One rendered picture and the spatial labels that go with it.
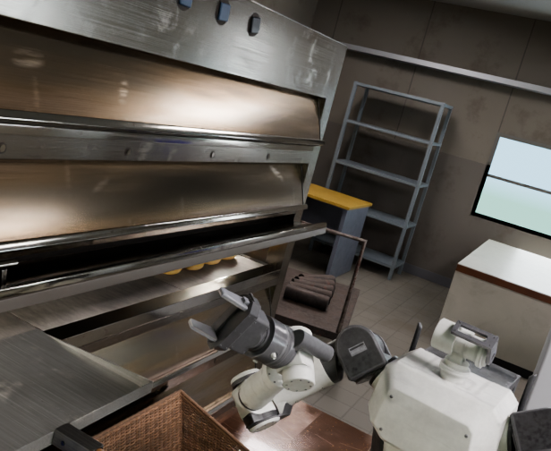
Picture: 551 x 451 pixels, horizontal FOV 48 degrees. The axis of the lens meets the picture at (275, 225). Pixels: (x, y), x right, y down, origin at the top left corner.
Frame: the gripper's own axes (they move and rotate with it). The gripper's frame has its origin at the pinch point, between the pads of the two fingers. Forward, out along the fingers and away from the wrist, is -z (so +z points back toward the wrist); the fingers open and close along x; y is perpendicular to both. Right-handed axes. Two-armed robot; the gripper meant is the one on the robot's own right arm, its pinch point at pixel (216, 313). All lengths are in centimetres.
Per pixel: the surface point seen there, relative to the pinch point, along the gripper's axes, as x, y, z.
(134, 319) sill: -39, -53, 23
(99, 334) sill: -43, -44, 12
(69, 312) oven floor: -45, -52, 6
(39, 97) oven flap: 4, -39, -38
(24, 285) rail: -20.9, -15.6, -24.9
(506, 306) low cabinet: 23, -236, 420
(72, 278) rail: -19.0, -22.3, -15.2
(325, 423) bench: -56, -72, 143
